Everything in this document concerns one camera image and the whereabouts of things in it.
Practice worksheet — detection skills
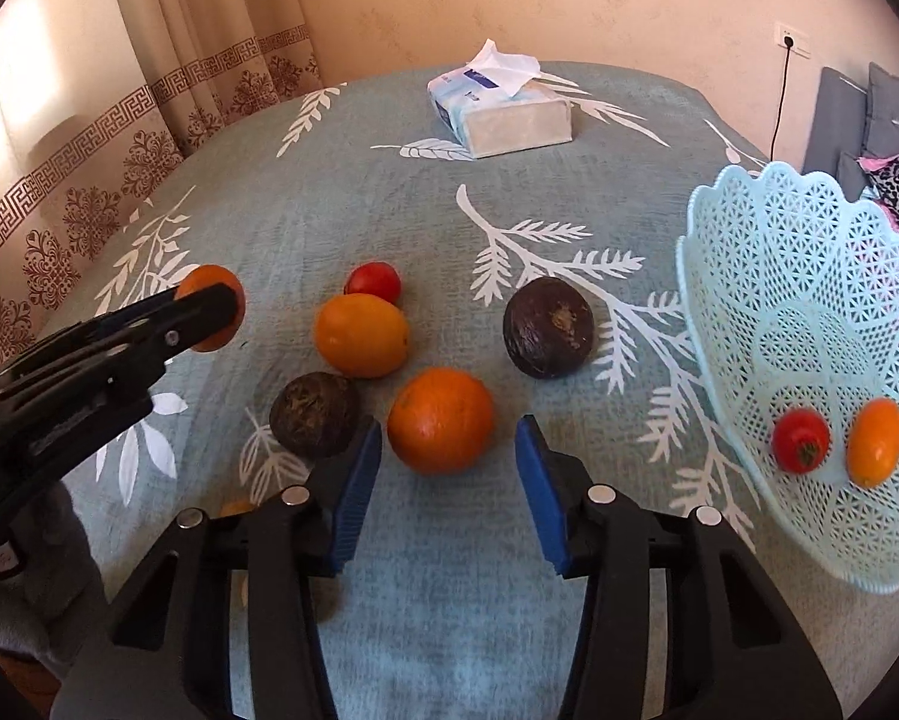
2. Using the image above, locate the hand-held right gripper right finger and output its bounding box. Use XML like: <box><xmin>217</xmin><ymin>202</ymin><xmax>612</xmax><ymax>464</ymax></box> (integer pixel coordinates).
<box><xmin>514</xmin><ymin>414</ymin><xmax>844</xmax><ymax>720</ymax></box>

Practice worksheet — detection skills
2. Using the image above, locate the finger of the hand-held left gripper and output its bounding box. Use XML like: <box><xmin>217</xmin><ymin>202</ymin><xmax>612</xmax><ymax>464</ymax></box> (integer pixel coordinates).
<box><xmin>0</xmin><ymin>283</ymin><xmax>246</xmax><ymax>442</ymax></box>

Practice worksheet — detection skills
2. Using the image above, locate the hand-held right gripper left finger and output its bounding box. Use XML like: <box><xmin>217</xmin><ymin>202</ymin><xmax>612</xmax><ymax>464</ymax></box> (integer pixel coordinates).
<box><xmin>50</xmin><ymin>416</ymin><xmax>384</xmax><ymax>720</ymax></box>

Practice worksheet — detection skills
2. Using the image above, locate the small tangerine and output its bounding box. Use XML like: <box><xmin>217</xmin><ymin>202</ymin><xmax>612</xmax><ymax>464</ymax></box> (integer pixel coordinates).
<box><xmin>175</xmin><ymin>264</ymin><xmax>246</xmax><ymax>353</ymax></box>

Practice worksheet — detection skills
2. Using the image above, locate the brown kiwi fruit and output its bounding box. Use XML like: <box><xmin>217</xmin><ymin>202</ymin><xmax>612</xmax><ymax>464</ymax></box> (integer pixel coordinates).
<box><xmin>269</xmin><ymin>371</ymin><xmax>360</xmax><ymax>458</ymax></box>

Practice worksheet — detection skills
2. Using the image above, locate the large orange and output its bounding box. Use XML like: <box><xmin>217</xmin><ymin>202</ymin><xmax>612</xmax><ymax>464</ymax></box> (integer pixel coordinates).
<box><xmin>386</xmin><ymin>366</ymin><xmax>496</xmax><ymax>476</ymax></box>

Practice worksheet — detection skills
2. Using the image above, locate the yellow-orange citrus fruit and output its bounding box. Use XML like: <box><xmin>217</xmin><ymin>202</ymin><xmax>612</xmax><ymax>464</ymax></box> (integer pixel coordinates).
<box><xmin>312</xmin><ymin>292</ymin><xmax>410</xmax><ymax>380</ymax></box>

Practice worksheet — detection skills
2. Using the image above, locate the dark purple passion fruit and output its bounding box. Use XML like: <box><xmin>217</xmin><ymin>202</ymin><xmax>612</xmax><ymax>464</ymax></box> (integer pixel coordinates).
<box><xmin>502</xmin><ymin>276</ymin><xmax>596</xmax><ymax>380</ymax></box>

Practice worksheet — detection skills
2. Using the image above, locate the red tomato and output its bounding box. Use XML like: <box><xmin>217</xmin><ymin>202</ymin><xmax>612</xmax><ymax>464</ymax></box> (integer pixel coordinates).
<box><xmin>342</xmin><ymin>261</ymin><xmax>403</xmax><ymax>306</ymax></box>
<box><xmin>770</xmin><ymin>406</ymin><xmax>831</xmax><ymax>475</ymax></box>

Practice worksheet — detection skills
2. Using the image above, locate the light blue plastic basket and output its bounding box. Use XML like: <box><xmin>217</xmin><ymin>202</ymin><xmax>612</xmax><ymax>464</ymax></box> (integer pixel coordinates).
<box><xmin>678</xmin><ymin>161</ymin><xmax>899</xmax><ymax>593</ymax></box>

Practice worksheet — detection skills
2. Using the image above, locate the person's left forearm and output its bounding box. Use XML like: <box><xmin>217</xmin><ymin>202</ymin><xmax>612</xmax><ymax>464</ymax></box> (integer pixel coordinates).
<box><xmin>0</xmin><ymin>480</ymin><xmax>109</xmax><ymax>665</ymax></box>

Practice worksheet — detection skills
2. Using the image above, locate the teal leaf-print tablecloth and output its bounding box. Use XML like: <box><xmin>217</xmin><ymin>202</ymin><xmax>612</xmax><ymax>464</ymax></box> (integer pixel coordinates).
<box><xmin>0</xmin><ymin>61</ymin><xmax>899</xmax><ymax>720</ymax></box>

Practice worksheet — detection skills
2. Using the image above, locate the beige patterned curtain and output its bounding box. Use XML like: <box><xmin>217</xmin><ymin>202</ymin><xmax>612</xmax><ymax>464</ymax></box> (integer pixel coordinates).
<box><xmin>0</xmin><ymin>0</ymin><xmax>323</xmax><ymax>383</ymax></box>

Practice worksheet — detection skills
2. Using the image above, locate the small orange kumquat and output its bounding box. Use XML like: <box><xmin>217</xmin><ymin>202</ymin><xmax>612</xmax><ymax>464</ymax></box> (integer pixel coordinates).
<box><xmin>846</xmin><ymin>397</ymin><xmax>899</xmax><ymax>488</ymax></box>

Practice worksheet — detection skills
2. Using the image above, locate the blue tissue pack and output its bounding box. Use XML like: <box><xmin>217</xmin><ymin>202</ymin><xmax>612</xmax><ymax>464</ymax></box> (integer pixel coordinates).
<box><xmin>426</xmin><ymin>67</ymin><xmax>574</xmax><ymax>160</ymax></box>

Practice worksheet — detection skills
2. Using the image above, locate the white tissue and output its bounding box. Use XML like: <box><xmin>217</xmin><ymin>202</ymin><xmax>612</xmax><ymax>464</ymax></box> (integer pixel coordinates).
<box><xmin>470</xmin><ymin>39</ymin><xmax>542</xmax><ymax>100</ymax></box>

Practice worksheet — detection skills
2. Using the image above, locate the pink cloth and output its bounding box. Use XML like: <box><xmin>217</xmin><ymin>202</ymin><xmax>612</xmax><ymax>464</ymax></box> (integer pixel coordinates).
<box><xmin>858</xmin><ymin>154</ymin><xmax>899</xmax><ymax>248</ymax></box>

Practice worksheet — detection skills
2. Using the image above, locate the black power cable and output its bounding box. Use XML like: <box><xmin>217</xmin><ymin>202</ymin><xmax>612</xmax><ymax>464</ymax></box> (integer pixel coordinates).
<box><xmin>770</xmin><ymin>45</ymin><xmax>791</xmax><ymax>160</ymax></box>

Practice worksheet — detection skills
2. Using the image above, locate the white wall socket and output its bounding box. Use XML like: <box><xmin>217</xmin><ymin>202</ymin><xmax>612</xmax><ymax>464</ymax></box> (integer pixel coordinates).
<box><xmin>775</xmin><ymin>21</ymin><xmax>811</xmax><ymax>57</ymax></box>

